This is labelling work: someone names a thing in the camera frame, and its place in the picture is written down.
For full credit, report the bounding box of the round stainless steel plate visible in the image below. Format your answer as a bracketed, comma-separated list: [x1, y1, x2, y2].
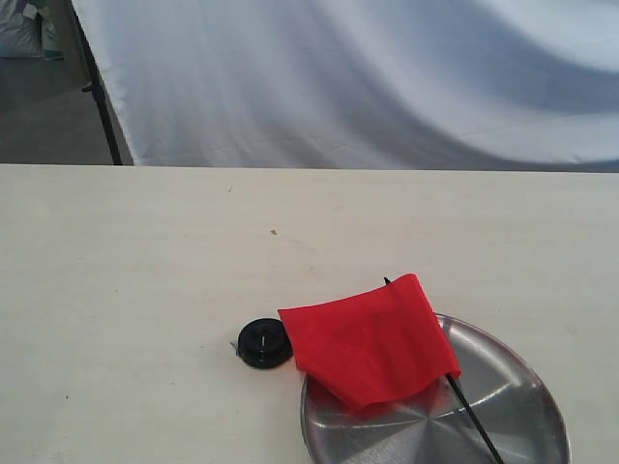
[301, 315, 572, 463]

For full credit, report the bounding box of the red flag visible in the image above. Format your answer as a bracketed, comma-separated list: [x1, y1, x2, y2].
[279, 274, 503, 462]

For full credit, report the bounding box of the white sack in background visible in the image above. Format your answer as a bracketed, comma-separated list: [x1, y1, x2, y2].
[1, 0, 63, 61]

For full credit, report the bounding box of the white backdrop cloth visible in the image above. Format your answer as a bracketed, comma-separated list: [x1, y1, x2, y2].
[74, 1, 618, 172]

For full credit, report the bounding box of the black backdrop stand pole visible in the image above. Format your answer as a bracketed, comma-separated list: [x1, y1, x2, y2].
[69, 1, 123, 166]

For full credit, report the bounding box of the black round flag base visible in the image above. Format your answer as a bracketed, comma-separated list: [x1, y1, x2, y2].
[236, 318, 293, 370]

